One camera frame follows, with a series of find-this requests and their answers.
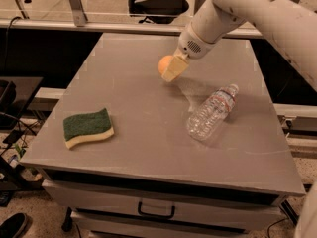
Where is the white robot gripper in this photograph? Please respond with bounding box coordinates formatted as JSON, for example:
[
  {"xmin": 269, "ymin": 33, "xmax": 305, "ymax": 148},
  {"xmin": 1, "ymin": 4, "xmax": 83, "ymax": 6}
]
[{"xmin": 161, "ymin": 23, "xmax": 218, "ymax": 82}]

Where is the orange ball fruit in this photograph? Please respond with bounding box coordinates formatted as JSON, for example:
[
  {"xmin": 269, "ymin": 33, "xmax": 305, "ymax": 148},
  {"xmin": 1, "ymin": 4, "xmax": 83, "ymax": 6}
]
[{"xmin": 158, "ymin": 55, "xmax": 173, "ymax": 74}]

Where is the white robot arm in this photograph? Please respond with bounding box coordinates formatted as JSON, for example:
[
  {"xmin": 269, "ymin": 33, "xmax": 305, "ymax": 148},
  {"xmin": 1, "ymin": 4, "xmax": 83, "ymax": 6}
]
[{"xmin": 158, "ymin": 0, "xmax": 317, "ymax": 90}]

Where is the green and yellow sponge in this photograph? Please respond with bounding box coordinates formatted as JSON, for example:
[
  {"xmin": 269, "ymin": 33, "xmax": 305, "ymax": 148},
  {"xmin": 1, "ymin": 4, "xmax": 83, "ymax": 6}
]
[{"xmin": 63, "ymin": 108, "xmax": 114, "ymax": 149}]

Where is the clear plastic water bottle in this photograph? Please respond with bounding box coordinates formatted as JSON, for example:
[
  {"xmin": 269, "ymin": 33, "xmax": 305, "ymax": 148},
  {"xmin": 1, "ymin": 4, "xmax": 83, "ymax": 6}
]
[{"xmin": 186, "ymin": 84, "xmax": 239, "ymax": 141}]

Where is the black office chair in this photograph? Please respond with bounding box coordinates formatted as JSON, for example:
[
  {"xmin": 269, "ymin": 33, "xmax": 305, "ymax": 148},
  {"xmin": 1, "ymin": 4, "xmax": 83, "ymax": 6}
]
[{"xmin": 128, "ymin": 0, "xmax": 189, "ymax": 24}]

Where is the grey drawer cabinet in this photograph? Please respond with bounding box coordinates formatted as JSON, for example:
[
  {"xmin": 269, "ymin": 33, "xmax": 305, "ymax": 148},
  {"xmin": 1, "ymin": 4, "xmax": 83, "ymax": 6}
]
[{"xmin": 23, "ymin": 34, "xmax": 305, "ymax": 238}]

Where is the black side table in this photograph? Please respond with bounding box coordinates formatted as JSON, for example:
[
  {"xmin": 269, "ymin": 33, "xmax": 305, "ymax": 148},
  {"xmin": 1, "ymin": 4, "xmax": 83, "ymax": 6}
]
[{"xmin": 0, "ymin": 76, "xmax": 43, "ymax": 130}]

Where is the black shoe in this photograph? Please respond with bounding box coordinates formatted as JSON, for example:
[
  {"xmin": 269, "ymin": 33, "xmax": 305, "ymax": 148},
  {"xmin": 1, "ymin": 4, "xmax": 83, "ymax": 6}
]
[{"xmin": 0, "ymin": 213, "xmax": 28, "ymax": 238}]

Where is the metal railing frame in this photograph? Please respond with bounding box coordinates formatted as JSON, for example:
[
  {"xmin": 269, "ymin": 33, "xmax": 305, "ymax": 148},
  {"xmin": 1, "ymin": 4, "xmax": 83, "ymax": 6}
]
[{"xmin": 0, "ymin": 0, "xmax": 305, "ymax": 41}]

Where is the black drawer handle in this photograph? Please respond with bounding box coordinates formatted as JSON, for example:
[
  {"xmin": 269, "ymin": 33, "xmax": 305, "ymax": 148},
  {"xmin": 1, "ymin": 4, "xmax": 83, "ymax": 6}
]
[{"xmin": 137, "ymin": 201, "xmax": 176, "ymax": 220}]

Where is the black cable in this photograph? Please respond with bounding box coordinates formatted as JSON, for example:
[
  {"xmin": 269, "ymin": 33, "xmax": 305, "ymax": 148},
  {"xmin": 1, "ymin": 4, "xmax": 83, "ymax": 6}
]
[{"xmin": 3, "ymin": 16, "xmax": 24, "ymax": 77}]

